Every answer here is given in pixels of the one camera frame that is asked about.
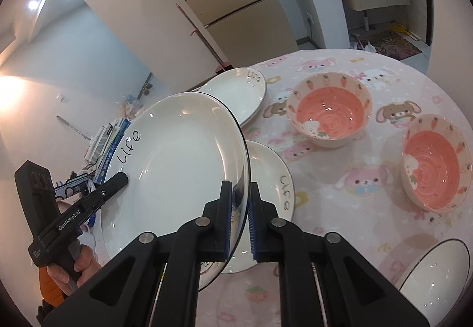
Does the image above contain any white life plate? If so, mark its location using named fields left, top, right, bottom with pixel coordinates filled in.
left=193, top=67, right=267, bottom=128
left=223, top=140, right=295, bottom=274
left=98, top=91, right=253, bottom=293

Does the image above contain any white ribbed bowl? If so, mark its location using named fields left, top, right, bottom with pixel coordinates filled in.
left=395, top=239, right=472, bottom=326

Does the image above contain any pink carrot bowl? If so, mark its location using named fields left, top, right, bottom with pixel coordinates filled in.
left=286, top=72, right=373, bottom=148
left=400, top=114, right=472, bottom=214

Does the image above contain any person's left hand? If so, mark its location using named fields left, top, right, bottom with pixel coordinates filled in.
left=46, top=244, right=102, bottom=297

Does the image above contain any stack of boxes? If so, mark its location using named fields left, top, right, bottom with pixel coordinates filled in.
left=83, top=118, right=131, bottom=184

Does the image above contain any white mop stick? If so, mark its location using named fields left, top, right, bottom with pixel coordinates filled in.
left=56, top=115, right=91, bottom=141

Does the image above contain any pink cartoon tablecloth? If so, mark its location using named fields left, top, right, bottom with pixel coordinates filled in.
left=82, top=48, right=473, bottom=327

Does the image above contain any broom with red dustpan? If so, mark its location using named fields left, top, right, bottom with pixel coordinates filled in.
left=176, top=3, right=233, bottom=75

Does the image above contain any bathroom floor mat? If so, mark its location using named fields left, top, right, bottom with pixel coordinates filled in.
left=353, top=30, right=422, bottom=61

